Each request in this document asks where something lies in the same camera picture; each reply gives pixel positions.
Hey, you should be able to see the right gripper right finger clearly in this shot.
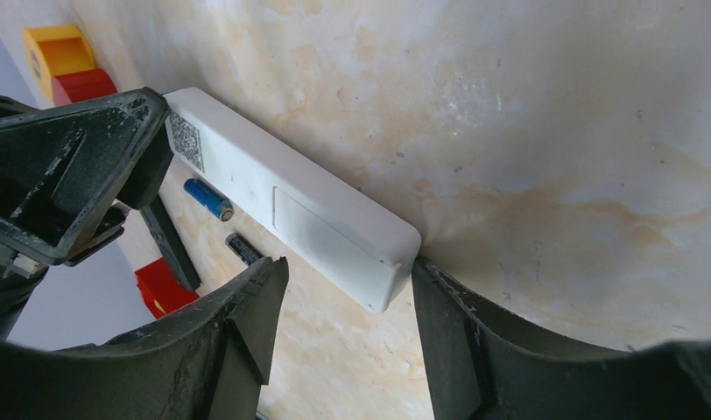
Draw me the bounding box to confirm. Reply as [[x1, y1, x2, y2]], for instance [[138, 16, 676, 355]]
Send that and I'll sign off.
[[412, 257, 711, 419]]

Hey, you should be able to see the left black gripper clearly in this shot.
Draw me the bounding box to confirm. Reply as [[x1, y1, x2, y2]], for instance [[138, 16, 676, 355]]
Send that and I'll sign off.
[[0, 87, 172, 340]]

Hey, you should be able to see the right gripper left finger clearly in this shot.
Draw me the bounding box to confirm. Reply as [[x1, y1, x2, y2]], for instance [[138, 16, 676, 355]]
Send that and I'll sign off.
[[0, 257, 289, 419]]

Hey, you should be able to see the black remote control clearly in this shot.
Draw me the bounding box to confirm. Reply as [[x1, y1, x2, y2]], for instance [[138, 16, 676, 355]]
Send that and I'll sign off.
[[140, 195, 201, 291]]

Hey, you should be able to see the blue battery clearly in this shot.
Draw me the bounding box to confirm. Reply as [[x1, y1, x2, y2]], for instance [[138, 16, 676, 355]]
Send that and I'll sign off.
[[183, 178, 234, 222]]

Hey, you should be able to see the white remote control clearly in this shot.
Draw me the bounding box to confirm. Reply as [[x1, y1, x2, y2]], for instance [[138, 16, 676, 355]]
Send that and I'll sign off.
[[165, 87, 422, 312]]

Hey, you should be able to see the red toy basket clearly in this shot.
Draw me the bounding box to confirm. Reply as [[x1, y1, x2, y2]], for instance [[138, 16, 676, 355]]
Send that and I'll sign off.
[[135, 258, 199, 319]]

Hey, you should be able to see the black battery right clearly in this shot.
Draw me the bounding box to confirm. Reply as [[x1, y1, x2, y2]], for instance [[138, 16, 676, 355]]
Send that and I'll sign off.
[[225, 233, 264, 267]]

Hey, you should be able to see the red yellow toy block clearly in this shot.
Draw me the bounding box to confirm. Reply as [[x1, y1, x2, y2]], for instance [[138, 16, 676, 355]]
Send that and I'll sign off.
[[22, 24, 117, 107]]

